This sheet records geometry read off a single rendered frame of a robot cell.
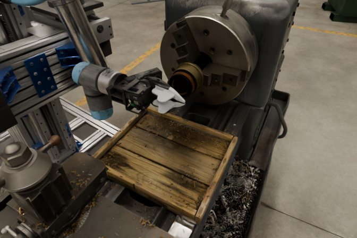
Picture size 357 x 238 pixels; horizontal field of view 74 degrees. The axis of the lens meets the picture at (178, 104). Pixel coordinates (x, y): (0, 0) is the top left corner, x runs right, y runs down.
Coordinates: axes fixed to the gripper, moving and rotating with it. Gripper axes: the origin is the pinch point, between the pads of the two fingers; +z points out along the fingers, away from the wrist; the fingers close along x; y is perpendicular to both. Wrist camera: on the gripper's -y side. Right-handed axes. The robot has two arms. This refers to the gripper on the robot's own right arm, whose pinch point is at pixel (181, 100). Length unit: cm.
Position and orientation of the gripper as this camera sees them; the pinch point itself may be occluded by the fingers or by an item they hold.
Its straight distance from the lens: 63.5
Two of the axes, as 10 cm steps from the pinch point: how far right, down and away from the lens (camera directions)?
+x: 0.0, -7.9, -6.1
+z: 8.8, 2.9, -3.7
